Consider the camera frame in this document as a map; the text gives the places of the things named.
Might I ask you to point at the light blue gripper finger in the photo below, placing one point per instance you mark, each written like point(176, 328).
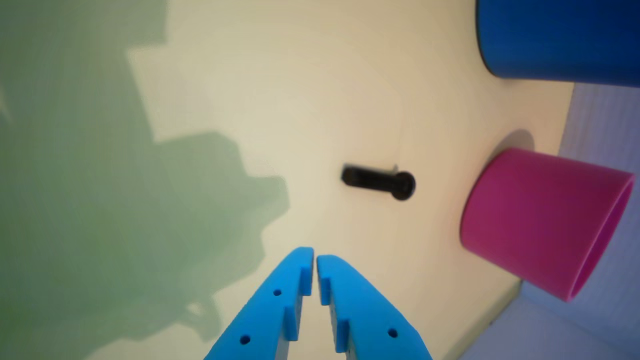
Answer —
point(365, 320)
point(265, 315)

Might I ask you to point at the black bolt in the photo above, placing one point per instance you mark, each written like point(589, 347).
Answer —
point(375, 181)

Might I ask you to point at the yellow paper sheet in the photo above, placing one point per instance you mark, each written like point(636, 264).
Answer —
point(150, 200)

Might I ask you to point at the pink round cup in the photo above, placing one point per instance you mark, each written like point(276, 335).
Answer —
point(540, 220)

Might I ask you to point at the blue round cup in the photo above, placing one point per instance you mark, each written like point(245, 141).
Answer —
point(560, 35)

